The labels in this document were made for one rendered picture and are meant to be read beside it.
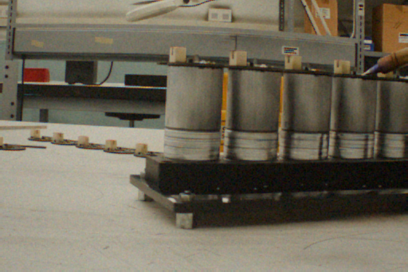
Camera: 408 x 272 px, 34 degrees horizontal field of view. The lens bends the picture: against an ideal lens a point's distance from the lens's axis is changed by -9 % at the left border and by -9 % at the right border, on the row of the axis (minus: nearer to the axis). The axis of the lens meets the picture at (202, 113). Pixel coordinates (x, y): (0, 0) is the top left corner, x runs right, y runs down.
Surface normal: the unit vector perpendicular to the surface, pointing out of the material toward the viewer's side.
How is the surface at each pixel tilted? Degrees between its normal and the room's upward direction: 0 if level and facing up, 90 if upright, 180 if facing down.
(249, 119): 90
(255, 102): 90
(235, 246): 0
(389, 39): 89
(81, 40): 90
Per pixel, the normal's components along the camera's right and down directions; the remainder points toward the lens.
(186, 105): -0.22, 0.04
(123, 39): 0.03, 0.05
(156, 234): 0.05, -1.00
